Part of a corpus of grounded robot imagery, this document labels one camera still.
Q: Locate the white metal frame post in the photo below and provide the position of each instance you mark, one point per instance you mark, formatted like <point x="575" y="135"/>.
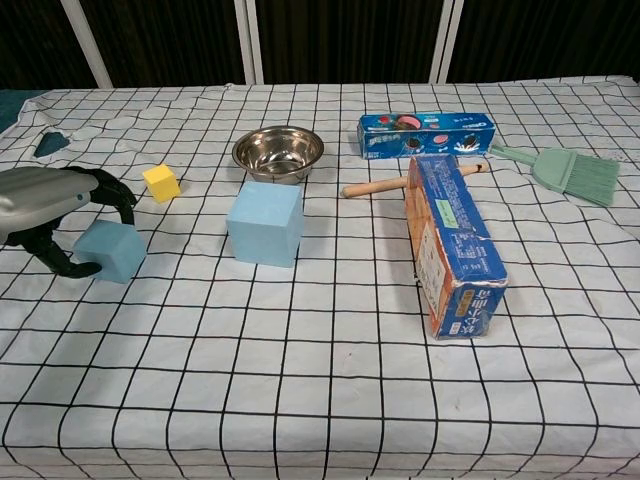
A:
<point x="445" y="40"/>
<point x="250" y="40"/>
<point x="87" y="45"/>

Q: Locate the blue Oreo cookie box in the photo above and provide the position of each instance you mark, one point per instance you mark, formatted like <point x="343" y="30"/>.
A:
<point x="425" y="135"/>

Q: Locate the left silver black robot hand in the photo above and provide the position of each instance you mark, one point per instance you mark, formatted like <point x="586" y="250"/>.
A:
<point x="35" y="192"/>

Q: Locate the white black checkered tablecloth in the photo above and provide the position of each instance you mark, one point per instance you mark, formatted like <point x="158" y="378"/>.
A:
<point x="320" y="400"/>

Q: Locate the small light blue foam cube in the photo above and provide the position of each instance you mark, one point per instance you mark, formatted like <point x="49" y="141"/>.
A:
<point x="112" y="250"/>

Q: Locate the wooden stick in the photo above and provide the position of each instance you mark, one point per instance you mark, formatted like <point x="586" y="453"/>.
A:
<point x="372" y="188"/>

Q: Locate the stainless steel bowl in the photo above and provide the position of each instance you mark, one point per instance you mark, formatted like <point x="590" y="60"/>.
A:
<point x="278" y="155"/>

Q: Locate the green hand brush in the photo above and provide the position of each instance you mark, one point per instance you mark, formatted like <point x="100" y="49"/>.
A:
<point x="575" y="172"/>

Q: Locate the long blue cracker box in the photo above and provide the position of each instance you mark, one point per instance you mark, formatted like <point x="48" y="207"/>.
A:
<point x="450" y="230"/>

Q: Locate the small yellow foam cube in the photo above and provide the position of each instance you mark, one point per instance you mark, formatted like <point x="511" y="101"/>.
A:
<point x="161" y="184"/>

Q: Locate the large blue foam cube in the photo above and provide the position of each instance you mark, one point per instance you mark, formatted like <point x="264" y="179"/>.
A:
<point x="265" y="230"/>

